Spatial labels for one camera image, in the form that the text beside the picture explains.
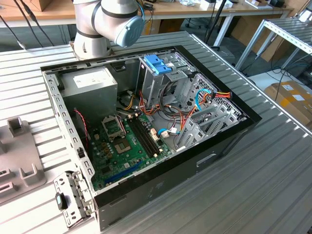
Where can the grey parts rack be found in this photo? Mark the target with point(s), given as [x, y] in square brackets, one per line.
[22, 151]

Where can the large brown cardboard sheet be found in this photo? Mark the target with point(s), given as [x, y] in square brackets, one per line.
[246, 29]

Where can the black RAM slot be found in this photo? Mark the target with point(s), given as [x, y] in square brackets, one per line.
[140, 139]
[147, 136]

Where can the grey power supply box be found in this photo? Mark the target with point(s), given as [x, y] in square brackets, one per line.
[92, 97]

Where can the green motherboard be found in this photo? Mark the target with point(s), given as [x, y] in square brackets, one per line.
[117, 168]

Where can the small cardboard box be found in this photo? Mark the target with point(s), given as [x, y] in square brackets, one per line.
[41, 5]

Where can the grey metal drive cage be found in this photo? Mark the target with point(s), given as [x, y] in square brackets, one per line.
[151, 87]

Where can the long wooden desk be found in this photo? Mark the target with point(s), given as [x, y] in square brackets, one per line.
[185, 11]

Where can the CPU socket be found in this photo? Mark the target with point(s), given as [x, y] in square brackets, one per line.
[123, 146]

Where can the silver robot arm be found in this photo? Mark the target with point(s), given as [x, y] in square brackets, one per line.
[107, 17]

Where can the black blue case latch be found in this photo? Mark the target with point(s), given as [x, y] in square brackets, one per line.
[61, 201]

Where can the grey metal disk bay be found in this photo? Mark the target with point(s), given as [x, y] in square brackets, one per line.
[192, 129]

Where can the brown cardboard box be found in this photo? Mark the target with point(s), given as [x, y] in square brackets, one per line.
[287, 102]

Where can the black stand pole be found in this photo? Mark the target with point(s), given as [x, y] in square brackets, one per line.
[215, 22]

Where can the blue plastic drive latch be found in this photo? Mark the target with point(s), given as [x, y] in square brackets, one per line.
[158, 64]

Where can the blue expansion slot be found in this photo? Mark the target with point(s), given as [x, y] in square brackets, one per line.
[124, 171]

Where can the black open PC case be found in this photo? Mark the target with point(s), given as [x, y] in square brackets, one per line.
[170, 180]

